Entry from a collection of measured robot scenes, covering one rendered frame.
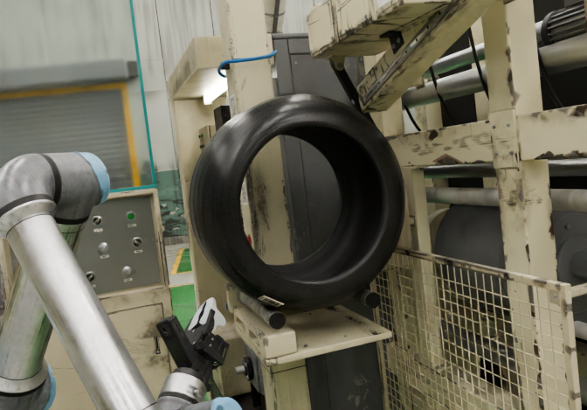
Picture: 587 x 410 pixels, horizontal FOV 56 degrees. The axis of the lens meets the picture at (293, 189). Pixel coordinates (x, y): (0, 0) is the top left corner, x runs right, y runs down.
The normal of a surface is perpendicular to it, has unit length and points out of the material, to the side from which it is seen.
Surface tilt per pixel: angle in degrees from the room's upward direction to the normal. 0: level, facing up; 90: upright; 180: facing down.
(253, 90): 90
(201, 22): 90
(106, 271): 90
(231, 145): 61
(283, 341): 90
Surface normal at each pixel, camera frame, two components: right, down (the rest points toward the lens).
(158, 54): 0.15, 0.04
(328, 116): 0.34, -0.17
